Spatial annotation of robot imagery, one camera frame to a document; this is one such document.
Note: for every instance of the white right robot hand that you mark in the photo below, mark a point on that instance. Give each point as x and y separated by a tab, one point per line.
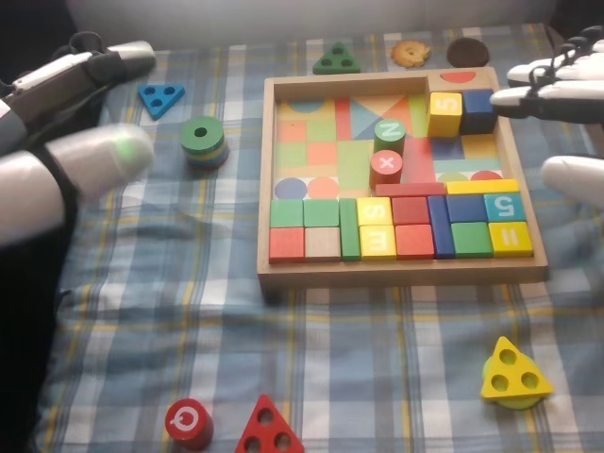
557	101

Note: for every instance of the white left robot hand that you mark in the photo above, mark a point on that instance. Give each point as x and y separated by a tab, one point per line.
94	63

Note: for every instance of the green cylinder block letter N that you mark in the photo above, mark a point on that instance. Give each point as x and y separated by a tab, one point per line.
389	129

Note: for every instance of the red cylinder block letter X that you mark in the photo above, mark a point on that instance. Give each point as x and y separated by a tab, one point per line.
386	162

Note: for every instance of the blue triangle block with holes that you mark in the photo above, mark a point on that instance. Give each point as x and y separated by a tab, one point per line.
156	112

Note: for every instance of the dark blue cube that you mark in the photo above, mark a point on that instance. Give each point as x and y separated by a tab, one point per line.
477	113

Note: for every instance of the green triangle block with holes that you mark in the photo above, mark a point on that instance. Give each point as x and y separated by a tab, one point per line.
338	59

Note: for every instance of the yellow triangle block with holes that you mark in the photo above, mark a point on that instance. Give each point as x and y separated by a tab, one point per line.
513	372

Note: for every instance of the red cylinder block letter Q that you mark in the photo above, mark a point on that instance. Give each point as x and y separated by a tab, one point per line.
189	434

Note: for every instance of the red triangle block with holes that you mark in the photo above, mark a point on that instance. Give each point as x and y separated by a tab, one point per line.
266	433

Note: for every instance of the brown round cookie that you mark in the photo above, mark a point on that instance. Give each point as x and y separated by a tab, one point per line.
467	53

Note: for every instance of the yellow cube number 5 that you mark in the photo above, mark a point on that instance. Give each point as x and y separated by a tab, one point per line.
446	113

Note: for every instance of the teal cube number 5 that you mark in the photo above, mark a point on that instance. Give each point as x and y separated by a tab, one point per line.
505	206

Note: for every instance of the yellow cube equals sign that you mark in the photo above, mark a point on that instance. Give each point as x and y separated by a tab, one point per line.
512	238

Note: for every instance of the tan flower-shaped cookie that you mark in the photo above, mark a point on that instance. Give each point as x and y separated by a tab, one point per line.
401	54

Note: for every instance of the yellow cube letter S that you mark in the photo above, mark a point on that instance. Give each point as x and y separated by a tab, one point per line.
374	211

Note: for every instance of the yellow cube letter E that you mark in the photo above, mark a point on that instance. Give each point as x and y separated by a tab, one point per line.
377	241

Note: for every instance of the wooden puzzle tray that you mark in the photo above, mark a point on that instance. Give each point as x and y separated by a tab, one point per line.
321	156

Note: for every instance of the blue plaid tablecloth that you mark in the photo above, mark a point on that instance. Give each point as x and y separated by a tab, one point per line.
189	307

